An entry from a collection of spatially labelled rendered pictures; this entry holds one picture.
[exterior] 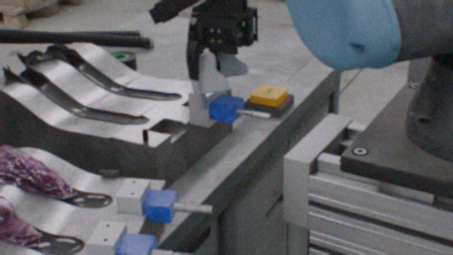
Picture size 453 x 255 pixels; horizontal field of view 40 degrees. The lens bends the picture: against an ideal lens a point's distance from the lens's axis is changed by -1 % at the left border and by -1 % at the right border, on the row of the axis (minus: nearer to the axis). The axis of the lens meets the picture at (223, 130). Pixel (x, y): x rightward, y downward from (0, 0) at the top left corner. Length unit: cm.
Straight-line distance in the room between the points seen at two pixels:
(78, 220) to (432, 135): 49
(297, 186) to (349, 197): 6
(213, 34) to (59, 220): 34
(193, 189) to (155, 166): 8
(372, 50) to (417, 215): 24
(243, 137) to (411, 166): 61
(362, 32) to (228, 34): 44
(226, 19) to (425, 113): 35
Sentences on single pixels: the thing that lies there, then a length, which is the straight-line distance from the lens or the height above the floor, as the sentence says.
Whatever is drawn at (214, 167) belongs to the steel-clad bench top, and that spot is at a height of 80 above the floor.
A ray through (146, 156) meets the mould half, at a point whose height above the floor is 87.
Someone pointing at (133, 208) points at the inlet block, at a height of 86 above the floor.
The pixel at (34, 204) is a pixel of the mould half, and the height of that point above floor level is 87.
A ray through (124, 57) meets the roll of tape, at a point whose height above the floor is 83.
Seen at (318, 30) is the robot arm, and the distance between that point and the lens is 54.
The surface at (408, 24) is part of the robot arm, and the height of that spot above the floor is 119.
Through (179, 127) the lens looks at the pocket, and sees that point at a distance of 106.
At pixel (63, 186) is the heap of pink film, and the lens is 95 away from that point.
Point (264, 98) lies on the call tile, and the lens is 127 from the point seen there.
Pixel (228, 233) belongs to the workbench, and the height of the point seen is 61.
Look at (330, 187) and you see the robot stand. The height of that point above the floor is 97.
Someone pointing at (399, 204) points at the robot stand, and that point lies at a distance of 69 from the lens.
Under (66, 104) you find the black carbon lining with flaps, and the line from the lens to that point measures 117.
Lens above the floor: 134
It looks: 26 degrees down
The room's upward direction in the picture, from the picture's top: 2 degrees counter-clockwise
